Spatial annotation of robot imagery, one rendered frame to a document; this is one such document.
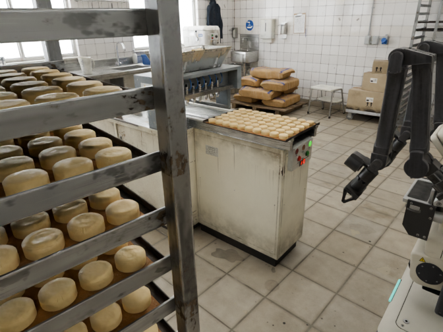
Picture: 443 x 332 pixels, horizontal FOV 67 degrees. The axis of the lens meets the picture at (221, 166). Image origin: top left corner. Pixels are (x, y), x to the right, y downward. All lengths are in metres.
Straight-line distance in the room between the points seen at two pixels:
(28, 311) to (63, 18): 0.37
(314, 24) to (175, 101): 5.89
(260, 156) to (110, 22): 1.60
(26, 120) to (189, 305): 0.38
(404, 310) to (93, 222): 1.55
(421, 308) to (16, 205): 1.72
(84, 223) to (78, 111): 0.18
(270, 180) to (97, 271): 1.50
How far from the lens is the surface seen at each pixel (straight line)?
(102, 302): 0.54
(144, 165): 0.46
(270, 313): 2.03
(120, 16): 0.42
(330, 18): 6.15
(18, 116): 0.39
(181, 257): 0.53
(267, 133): 1.87
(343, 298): 2.20
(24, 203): 0.42
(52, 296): 0.56
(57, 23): 0.40
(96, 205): 0.58
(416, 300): 1.91
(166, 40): 0.42
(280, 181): 1.93
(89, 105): 0.41
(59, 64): 0.84
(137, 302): 0.63
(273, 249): 2.19
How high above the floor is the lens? 1.50
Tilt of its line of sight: 24 degrees down
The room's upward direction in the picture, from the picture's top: 1 degrees counter-clockwise
